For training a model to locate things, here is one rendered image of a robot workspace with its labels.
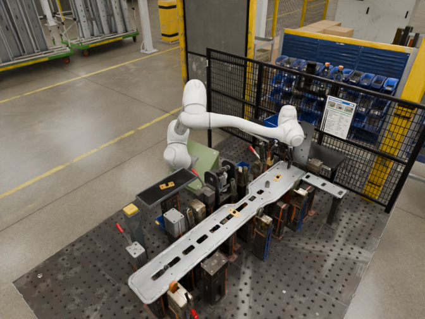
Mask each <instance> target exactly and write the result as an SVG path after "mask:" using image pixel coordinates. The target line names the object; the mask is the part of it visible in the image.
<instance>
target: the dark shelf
mask: <svg viewBox="0 0 425 319"><path fill-rule="evenodd" d="M248 121H250V122H253V123H256V124H258V125H262V126H264V122H262V121H260V120H257V119H255V118H251V119H250V120H248ZM238 129H239V130H241V131H243V132H246V133H248V134H250V135H253V136H254V137H257V138H259V139H261V140H263V141H266V142H268V143H269V142H270V140H272V138H270V137H265V136H261V135H258V134H255V133H252V132H249V131H246V130H242V129H240V128H238ZM273 141H274V139H273ZM313 158H316V159H317V160H320V161H322V162H323V165H322V167H323V168H325V169H327V170H329V171H332V172H333V171H335V170H336V169H337V168H338V167H339V166H340V165H341V164H342V163H343V162H344V161H345V160H346V159H347V156H345V155H343V154H340V153H338V152H335V151H333V150H330V149H328V148H326V147H323V146H320V145H319V144H316V143H313V142H311V148H310V151H309V156H308V159H307V160H308V161H310V160H311V159H313Z"/></svg>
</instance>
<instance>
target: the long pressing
mask: <svg viewBox="0 0 425 319"><path fill-rule="evenodd" d="M287 166H288V163H286V162H284V161H279V162H277V163H276V164H275V165H273V166H272V167H271V168H270V169H268V170H267V171H265V172H264V173H263V174H262V175H260V176H259V177H257V178H256V179H255V180H253V181H252V182H251V183H250V184H249V185H248V191H249V194H248V195H246V196H245V197H244V198H243V199H241V200H240V201H239V202H238V203H236V204H224V205H223V206H222V207H220V208H219V209H218V210H216V211H215V212H214V213H212V214H211V215H209V216H208V217H207V218H206V219H205V220H203V221H202V222H200V223H199V224H198V225H196V226H195V227H194V228H193V229H191V230H190V231H188V232H187V233H186V234H185V235H183V236H182V237H181V238H179V239H178V240H177V241H175V242H174V243H172V245H170V246H169V247H167V248H166V249H165V250H164V251H162V252H161V253H159V254H158V255H157V256H156V257H154V258H153V259H151V260H150V261H149V262H148V263H146V264H145V265H144V266H143V267H141V268H140V269H138V270H137V271H136V272H135V273H133V274H132V275H131V276H130V277H129V279H128V285H129V286H130V288H131V289H132V290H133V291H134V293H136V295H138V297H139V298H140V299H141V300H142V302H143V303H145V304H152V303H153V302H155V301H156V300H157V299H159V298H160V297H161V296H162V295H163V294H164V293H165V292H166V291H168V289H169V283H171V282H172V281H173V280H176V282H178V281H179V280H180V279H181V278H183V277H184V276H185V275H186V274H187V273H188V272H189V271H190V270H192V269H193V268H194V267H195V266H197V265H198V264H199V263H200V262H201V261H202V260H203V259H204V258H206V257H207V256H208V255H209V254H211V253H212V252H213V251H214V250H215V249H216V248H217V247H218V246H220V245H221V244H222V243H223V242H224V241H225V240H227V238H229V237H230V236H231V235H232V234H234V233H235V232H236V231H237V230H238V229H239V228H240V227H241V226H242V225H244V224H245V223H246V222H247V221H249V220H250V219H251V218H252V217H253V216H254V215H255V214H256V213H257V209H258V208H259V207H260V206H262V207H265V206H266V205H268V204H271V203H275V202H276V201H277V200H279V198H280V197H281V196H283V195H284V194H285V193H286V192H287V191H289V190H290V189H291V188H292V186H293V183H294V181H295V180H296V179H299V180H301V179H302V177H303V176H304V175H305V171H303V170H301V169H299V168H297V167H295V166H293V165H291V166H290V168H289V169H287ZM277 168H278V169H277ZM278 174H280V175H282V176H283V177H282V178H281V179H279V181H277V182H276V181H274V180H273V178H274V177H275V176H277V175H278ZM293 176H294V177H293ZM267 180H268V181H270V186H269V188H266V187H265V183H266V181H267ZM260 190H262V191H264V192H263V193H262V194H260V195H259V194H257V192H258V191H260ZM269 192H270V193H269ZM252 196H254V197H256V198H255V199H254V200H253V201H249V199H250V198H251V197H252ZM243 203H247V204H248V205H247V206H246V207H245V208H244V209H242V210H241V211H240V212H239V213H240V214H241V216H239V217H238V218H237V217H235V216H234V217H233V218H231V219H230V220H229V221H227V222H226V223H225V224H224V225H222V224H220V222H221V221H222V220H223V219H225V218H226V217H227V216H228V215H229V214H231V213H229V212H228V210H229V209H230V208H233V209H234V210H236V209H237V208H238V207H239V206H241V205H242V204H243ZM216 225H219V226H220V228H219V229H217V231H215V232H214V233H210V230H211V229H212V228H213V227H215V226H216ZM203 235H207V236H208V238H207V239H206V240H204V241H203V242H202V243H200V244H198V243H197V242H196V241H197V240H198V239H200V238H201V237H202V236H203ZM189 239H190V240H189ZM190 246H193V247H194V249H193V250H192V251H191V252H189V253H188V254H187V255H184V254H183V253H182V252H184V250H186V249H187V248H188V247H190ZM176 257H179V258H180V261H179V262H177V263H176V264H175V265H173V266H172V267H171V268H170V267H168V269H167V270H164V269H163V268H164V267H163V266H164V265H167V266H168V263H169V262H171V261H172V260H173V259H175V258H176ZM160 262H161V263H160ZM161 269H163V271H165V273H164V274H162V275H161V276H160V277H159V278H158V279H156V280H155V281H153V280H152V279H151V277H152V276H153V275H155V274H156V273H157V272H158V271H160V270H161Z"/></svg>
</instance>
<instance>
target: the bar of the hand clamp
mask: <svg viewBox="0 0 425 319"><path fill-rule="evenodd" d="M258 145H259V159H260V162H261V163H262V161H263V162H264V163H263V164H264V165H265V148H267V144H265V145H264V142H261V143H260V144H258ZM263 164H262V166H263Z"/></svg>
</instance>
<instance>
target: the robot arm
mask: <svg viewBox="0 0 425 319"><path fill-rule="evenodd" d="M206 102H207V98H206V89H205V87H204V84H203V83H202V82H201V81H200V80H190V81H189V82H187V84H186V86H185V89H184V92H183V99H182V109H181V111H180V114H179V116H178V119H177V120H173V121H172V122H171V123H170V124H169V126H168V135H167V142H168V147H167V148H166V149H165V151H164V154H163V157H164V160H165V162H166V163H167V164H168V165H169V166H170V167H172V168H174V169H173V170H174V171H177V170H179V169H180V168H182V167H184V168H186V169H187V170H189V171H191V172H192V169H193V168H194V166H195V164H196V162H197V160H198V159H199V157H198V156H193V155H191V154H188V151H187V140H188V135H189V129H192V130H206V129H212V128H218V127H236V128H240V129H242V130H246V131H249V132H252V133H255V134H258V135H261V136H265V137H270V138H275V140H274V141H273V143H272V144H271V146H270V147H269V148H268V150H270V156H271V158H270V161H272V160H273V158H274V150H275V149H277V148H280V149H282V150H283V151H284V152H285V153H286V155H287V156H288V159H289V160H288V166H287V169H289V168H290V166H291V164H292V162H294V161H295V160H296V159H295V155H294V151H293V147H297V146H299V145H301V143H302V142H303V139H304V133H303V130H302V127H301V126H300V125H299V123H298V121H297V112H296V109H295V107H294V106H290V105H286V106H283V107H282V108H281V110H280V114H279V117H278V127H276V128H269V127H264V126H262V125H258V124H256V123H253V122H250V121H247V120H244V119H242V118H238V117H235V116H228V115H220V114H215V113H208V112H206ZM276 139H277V140H278V141H277V140H276ZM276 143H277V145H278V146H276V147H275V148H273V149H272V147H273V146H274V145H275V144H276ZM290 146H291V147H290ZM286 149H287V150H286ZM289 150H290V151H289Z"/></svg>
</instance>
